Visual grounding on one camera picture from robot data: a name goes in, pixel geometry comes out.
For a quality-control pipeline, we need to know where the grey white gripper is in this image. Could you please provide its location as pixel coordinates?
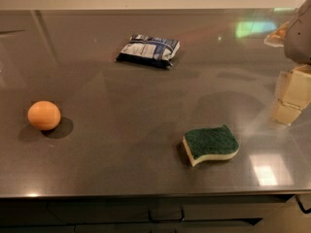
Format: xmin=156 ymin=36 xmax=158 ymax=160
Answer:
xmin=263 ymin=0 xmax=311 ymax=125

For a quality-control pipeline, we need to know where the blue chip bag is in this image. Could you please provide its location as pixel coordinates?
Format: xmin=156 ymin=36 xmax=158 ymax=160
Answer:
xmin=116 ymin=34 xmax=180 ymax=69

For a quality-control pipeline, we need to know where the green and white sponge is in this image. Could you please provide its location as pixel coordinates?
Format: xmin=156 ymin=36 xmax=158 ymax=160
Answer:
xmin=183 ymin=125 xmax=240 ymax=167

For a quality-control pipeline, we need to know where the orange ball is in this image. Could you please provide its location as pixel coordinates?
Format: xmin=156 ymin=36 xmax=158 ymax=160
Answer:
xmin=27 ymin=101 xmax=61 ymax=131

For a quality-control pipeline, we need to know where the black side handle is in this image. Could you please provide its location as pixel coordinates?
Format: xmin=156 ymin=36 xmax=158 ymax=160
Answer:
xmin=295 ymin=195 xmax=311 ymax=215

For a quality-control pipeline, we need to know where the black drawer handle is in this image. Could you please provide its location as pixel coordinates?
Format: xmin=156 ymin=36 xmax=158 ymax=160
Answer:
xmin=148 ymin=208 xmax=185 ymax=223

